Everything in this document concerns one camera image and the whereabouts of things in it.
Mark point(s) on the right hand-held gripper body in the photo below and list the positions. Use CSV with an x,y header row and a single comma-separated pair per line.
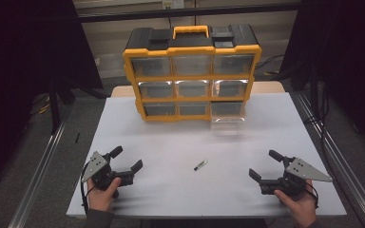
x,y
301,171

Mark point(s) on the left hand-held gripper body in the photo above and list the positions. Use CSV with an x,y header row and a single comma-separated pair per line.
x,y
99,173

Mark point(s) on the clear plastic drawer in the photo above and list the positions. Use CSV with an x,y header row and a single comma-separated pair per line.
x,y
228,124

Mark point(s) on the person's left hand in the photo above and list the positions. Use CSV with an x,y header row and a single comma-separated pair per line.
x,y
100,199

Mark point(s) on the person's right hand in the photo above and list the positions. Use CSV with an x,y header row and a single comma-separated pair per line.
x,y
302,207

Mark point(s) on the white table sheet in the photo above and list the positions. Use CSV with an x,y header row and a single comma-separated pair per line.
x,y
171,186

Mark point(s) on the small black floor piece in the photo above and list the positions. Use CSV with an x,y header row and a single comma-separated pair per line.
x,y
77,137

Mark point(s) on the black metal stand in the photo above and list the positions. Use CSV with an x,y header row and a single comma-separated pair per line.
x,y
54,110

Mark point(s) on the set of closed clear drawers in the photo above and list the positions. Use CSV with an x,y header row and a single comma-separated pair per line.
x,y
152,66

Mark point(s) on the yellow black organizer cabinet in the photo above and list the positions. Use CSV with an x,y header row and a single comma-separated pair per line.
x,y
190,77

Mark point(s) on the black curtain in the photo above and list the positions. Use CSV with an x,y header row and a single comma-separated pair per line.
x,y
345,47
19,63

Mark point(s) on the black horizontal bar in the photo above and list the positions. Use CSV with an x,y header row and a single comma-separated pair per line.
x,y
183,12

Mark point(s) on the aluminium floor rail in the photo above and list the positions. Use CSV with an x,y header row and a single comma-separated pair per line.
x,y
38,177
345,172

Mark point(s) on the white wall socket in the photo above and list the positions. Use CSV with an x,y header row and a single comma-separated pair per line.
x,y
173,3

